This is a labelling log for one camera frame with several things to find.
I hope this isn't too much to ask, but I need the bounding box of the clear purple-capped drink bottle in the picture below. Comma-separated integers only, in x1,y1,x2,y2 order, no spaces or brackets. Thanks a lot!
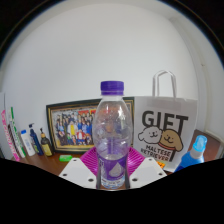
91,80,135,191

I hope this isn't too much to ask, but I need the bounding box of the green and white flat package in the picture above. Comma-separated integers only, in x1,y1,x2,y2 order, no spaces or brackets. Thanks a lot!
7,106,27,160

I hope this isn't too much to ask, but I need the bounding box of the pink patterned flat package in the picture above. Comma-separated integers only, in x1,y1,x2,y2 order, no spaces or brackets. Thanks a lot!
0,109,21,163

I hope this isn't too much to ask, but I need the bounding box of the blue spray bottle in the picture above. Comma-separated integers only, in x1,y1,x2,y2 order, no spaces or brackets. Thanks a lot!
173,134,209,174

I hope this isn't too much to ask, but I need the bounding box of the white paper gift bag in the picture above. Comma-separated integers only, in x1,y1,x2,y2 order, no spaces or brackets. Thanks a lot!
132,69,199,173

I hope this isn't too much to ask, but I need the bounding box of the small green eraser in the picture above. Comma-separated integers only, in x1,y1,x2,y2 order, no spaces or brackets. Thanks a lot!
58,154,74,163

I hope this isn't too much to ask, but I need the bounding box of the white tube bottle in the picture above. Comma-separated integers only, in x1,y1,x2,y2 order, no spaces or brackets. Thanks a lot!
20,129,37,158

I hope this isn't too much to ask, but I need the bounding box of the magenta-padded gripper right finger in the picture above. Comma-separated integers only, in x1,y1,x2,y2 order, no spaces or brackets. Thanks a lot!
125,146,168,190

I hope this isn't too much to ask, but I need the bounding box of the framed group photo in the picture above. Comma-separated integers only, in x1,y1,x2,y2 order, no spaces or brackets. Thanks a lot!
45,96,136,155

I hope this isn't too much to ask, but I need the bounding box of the dark amber pump bottle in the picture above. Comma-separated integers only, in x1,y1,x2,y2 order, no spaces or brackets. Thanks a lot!
39,127,55,158

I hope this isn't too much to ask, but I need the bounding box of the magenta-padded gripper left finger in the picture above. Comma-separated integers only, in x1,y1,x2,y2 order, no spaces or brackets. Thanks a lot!
58,146,102,190

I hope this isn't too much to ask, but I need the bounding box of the dark blue pump bottle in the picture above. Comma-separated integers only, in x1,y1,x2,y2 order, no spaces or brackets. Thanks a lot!
27,122,45,157

